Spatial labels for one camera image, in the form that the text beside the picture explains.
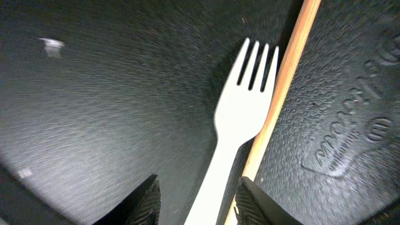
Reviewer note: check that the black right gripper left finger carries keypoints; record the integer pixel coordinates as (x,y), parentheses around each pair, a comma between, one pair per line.
(141,207)

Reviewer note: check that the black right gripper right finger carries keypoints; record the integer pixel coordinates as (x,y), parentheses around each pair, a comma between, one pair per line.
(255,207)

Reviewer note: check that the white plastic fork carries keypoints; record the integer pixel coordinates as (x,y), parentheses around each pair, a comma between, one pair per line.
(240,114)

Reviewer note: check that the wooden chopstick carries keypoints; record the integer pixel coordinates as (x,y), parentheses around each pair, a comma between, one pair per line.
(293,50)

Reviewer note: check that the round black tray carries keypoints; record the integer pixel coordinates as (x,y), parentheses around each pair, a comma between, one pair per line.
(98,95)

